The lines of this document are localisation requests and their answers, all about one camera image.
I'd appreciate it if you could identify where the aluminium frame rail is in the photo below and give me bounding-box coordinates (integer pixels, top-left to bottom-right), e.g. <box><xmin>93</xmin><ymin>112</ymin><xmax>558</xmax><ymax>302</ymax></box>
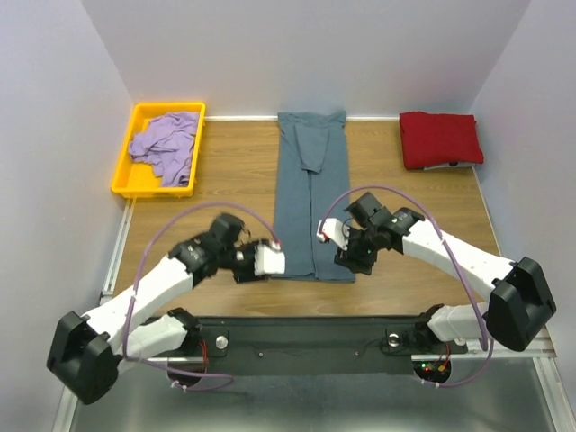
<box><xmin>71</xmin><ymin>197</ymin><xmax>559</xmax><ymax>361</ymax></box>

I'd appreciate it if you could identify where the purple cable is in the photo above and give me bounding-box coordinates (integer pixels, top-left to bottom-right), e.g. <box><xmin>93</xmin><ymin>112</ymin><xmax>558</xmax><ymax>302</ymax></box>
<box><xmin>122</xmin><ymin>202</ymin><xmax>284</xmax><ymax>392</ymax></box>
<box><xmin>318</xmin><ymin>184</ymin><xmax>495</xmax><ymax>391</ymax></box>

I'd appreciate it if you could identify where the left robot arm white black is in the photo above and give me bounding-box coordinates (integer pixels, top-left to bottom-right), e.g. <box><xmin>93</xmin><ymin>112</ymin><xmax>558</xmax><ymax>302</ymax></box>
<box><xmin>47</xmin><ymin>213</ymin><xmax>285</xmax><ymax>405</ymax></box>

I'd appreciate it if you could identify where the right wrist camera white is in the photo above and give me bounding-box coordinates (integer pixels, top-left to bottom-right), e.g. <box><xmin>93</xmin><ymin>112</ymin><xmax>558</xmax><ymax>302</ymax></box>
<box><xmin>316</xmin><ymin>218</ymin><xmax>351</xmax><ymax>251</ymax></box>

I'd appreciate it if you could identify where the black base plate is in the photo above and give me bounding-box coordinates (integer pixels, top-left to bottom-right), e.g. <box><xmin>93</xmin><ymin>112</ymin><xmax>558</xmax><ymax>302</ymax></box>
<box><xmin>163</xmin><ymin>315</ymin><xmax>467</xmax><ymax>376</ymax></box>

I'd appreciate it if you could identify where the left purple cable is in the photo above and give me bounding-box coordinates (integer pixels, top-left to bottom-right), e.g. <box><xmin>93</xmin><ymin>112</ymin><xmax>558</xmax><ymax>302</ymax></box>
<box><xmin>122</xmin><ymin>202</ymin><xmax>284</xmax><ymax>392</ymax></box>

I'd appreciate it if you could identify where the lilac t-shirt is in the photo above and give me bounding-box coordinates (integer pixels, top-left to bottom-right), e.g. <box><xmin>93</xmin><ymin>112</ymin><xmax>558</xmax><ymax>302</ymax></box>
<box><xmin>128</xmin><ymin>112</ymin><xmax>200</xmax><ymax>187</ymax></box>

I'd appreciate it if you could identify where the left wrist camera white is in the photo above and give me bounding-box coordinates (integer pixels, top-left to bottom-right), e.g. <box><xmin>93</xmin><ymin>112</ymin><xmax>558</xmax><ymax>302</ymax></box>
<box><xmin>254</xmin><ymin>242</ymin><xmax>285</xmax><ymax>276</ymax></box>

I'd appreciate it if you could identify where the yellow plastic tray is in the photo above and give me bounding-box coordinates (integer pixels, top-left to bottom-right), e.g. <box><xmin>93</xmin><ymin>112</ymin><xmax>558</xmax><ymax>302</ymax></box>
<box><xmin>111</xmin><ymin>101</ymin><xmax>206</xmax><ymax>199</ymax></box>

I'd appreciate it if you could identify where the folded red t-shirt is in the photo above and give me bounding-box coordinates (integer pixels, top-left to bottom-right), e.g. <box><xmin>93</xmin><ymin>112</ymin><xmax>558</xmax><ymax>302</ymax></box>
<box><xmin>399</xmin><ymin>112</ymin><xmax>484</xmax><ymax>170</ymax></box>

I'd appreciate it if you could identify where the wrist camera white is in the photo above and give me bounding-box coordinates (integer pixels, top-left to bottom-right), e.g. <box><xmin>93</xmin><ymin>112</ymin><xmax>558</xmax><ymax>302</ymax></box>
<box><xmin>316</xmin><ymin>218</ymin><xmax>351</xmax><ymax>251</ymax></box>
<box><xmin>254</xmin><ymin>242</ymin><xmax>285</xmax><ymax>276</ymax></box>

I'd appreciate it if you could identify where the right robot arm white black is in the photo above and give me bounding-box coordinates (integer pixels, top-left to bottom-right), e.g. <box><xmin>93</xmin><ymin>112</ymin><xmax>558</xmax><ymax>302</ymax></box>
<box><xmin>317</xmin><ymin>186</ymin><xmax>557</xmax><ymax>352</ymax></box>

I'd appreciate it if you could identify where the blue-grey t-shirt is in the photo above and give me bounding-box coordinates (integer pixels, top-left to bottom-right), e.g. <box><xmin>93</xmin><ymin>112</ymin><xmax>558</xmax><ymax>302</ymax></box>
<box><xmin>274</xmin><ymin>111</ymin><xmax>356</xmax><ymax>283</ymax></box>

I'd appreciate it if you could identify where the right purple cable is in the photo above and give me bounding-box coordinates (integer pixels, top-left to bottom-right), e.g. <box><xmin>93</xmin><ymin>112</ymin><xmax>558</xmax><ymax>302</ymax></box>
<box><xmin>318</xmin><ymin>184</ymin><xmax>495</xmax><ymax>391</ymax></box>

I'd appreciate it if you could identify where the white item under red shirt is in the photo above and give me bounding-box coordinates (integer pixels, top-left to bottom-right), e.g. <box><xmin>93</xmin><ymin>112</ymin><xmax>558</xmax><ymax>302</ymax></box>
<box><xmin>422</xmin><ymin>162</ymin><xmax>476</xmax><ymax>171</ymax></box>

